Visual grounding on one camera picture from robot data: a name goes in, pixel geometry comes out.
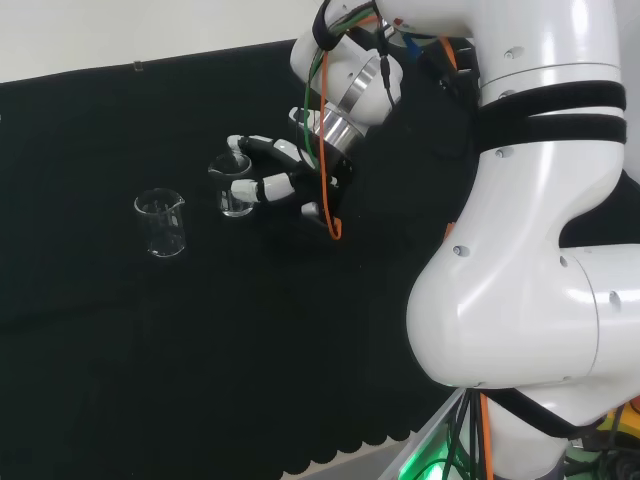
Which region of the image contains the clear glass beaker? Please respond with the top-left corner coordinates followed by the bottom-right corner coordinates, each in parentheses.
top-left (207, 153), bottom-right (255, 219)
top-left (133, 187), bottom-right (187, 259)

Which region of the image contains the yellow stop button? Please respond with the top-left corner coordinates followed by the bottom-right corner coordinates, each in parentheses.
top-left (594, 394), bottom-right (640, 451)

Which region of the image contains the black cloth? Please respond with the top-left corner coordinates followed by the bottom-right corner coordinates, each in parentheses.
top-left (0, 37), bottom-right (501, 480)

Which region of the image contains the grey metal base plate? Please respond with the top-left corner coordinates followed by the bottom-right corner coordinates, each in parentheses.
top-left (382, 389), bottom-right (471, 480)

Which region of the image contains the green cable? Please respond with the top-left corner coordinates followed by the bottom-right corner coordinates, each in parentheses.
top-left (301, 2), bottom-right (376, 169)

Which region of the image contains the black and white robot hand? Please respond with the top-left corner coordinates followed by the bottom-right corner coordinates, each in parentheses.
top-left (224, 106), bottom-right (359, 235)

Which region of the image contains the orange cable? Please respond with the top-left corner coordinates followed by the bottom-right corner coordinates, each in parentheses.
top-left (479, 394), bottom-right (499, 480)
top-left (319, 14), bottom-right (384, 242)

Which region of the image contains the black cable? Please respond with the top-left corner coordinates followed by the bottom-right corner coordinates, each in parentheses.
top-left (444, 392), bottom-right (481, 480)

